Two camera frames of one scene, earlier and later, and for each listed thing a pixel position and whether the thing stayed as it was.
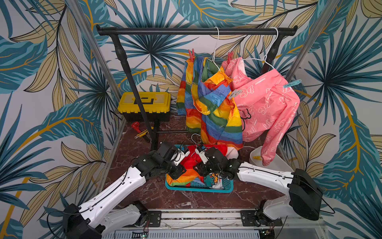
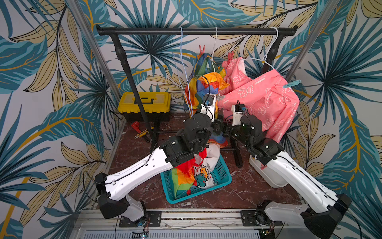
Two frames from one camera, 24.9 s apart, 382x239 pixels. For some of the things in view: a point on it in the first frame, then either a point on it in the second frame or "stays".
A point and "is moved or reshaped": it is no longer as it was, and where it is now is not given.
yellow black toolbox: [157, 105] stays
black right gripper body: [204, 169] to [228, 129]
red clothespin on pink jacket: [230, 56] stays
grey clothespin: [235, 93] to [220, 97]
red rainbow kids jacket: [189, 176] is moved or reshaped
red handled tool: [136, 125] stays
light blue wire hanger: [191, 137] is moved or reshaped
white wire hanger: [265, 57] stays
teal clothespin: [292, 83] stays
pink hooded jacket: [269, 104] is moved or reshaped
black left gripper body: [175, 171] to [217, 125]
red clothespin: [192, 55] to [202, 52]
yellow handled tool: [141, 134] stays
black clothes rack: [117, 30] stays
